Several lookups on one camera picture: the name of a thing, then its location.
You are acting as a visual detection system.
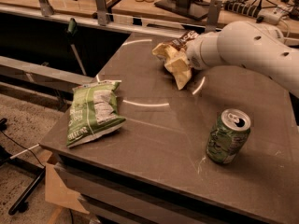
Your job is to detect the black chair base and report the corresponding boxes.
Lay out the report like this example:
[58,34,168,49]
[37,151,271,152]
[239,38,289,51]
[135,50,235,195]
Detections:
[0,119,44,223]

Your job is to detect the brown chip bag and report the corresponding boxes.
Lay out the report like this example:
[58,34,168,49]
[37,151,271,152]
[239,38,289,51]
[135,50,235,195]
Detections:
[152,31,199,90]

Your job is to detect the green jalapeno chip bag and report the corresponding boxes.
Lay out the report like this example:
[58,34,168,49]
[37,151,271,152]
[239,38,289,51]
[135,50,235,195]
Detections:
[66,80,126,147]

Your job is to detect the green handled tool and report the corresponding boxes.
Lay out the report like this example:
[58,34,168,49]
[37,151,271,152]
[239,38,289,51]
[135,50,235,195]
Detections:
[65,17,88,77]

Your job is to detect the power strip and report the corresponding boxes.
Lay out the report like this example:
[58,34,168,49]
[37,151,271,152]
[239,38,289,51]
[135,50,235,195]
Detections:
[224,0,289,25]

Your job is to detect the green soda can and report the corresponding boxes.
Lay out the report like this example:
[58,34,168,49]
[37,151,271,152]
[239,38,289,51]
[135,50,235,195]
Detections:
[206,108,251,164]

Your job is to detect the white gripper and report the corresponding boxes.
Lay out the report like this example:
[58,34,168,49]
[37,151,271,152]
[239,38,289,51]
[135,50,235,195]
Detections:
[164,33,225,78]

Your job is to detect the black monitor stand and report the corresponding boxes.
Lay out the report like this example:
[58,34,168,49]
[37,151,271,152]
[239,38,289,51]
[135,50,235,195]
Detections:
[154,0,209,21]

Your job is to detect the metal rail frame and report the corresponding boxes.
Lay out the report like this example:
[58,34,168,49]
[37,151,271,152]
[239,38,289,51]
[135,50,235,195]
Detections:
[0,3,186,38]

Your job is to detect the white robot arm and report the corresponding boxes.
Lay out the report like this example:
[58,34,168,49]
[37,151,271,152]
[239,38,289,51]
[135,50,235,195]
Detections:
[185,21,299,97]

